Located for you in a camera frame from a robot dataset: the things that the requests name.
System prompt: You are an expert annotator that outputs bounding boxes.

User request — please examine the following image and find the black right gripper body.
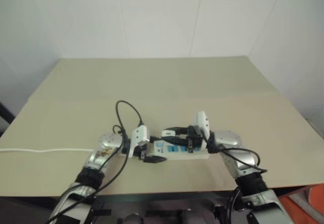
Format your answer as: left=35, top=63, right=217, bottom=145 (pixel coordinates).
left=187, top=124, right=205, bottom=154

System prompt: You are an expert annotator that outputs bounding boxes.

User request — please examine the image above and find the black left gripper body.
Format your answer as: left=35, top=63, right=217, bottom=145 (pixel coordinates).
left=132, top=135, right=156, bottom=161

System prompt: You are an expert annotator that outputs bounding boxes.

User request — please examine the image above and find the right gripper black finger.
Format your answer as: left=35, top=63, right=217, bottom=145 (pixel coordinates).
left=161, top=125, right=189, bottom=134
left=164, top=136, right=189, bottom=146

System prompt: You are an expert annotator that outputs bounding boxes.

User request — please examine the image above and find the white blue power strip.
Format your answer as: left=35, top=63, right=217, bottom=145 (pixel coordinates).
left=146, top=141, right=211, bottom=161

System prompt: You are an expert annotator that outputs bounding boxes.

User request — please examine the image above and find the dark rounded shape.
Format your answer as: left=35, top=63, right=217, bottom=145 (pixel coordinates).
left=123, top=213, right=145, bottom=224

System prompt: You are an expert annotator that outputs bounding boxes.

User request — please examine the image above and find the orange object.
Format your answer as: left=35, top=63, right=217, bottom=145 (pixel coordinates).
left=278, top=182, right=324, bottom=224

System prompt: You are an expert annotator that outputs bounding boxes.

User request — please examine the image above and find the dark object beside table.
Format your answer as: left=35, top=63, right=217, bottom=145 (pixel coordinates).
left=0, top=101, right=16, bottom=134

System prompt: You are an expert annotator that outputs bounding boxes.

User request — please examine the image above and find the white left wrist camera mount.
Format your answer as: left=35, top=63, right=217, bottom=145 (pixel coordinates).
left=128, top=125, right=150, bottom=158

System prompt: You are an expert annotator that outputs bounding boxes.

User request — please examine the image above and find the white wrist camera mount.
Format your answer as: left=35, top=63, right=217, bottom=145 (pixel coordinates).
left=128, top=125, right=150, bottom=158
left=193, top=110, right=211, bottom=154

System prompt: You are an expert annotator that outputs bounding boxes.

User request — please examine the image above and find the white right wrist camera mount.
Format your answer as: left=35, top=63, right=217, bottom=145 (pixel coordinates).
left=193, top=110, right=211, bottom=154

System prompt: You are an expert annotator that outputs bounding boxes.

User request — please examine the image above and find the black table frame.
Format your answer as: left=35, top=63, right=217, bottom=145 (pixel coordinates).
left=90, top=190, right=237, bottom=224

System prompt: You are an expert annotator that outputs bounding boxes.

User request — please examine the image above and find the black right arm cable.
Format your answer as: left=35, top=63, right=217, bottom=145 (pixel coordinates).
left=207, top=132, right=268, bottom=212

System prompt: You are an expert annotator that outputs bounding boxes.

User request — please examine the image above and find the white power strip cable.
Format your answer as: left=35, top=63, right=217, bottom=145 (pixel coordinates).
left=0, top=147, right=96, bottom=154

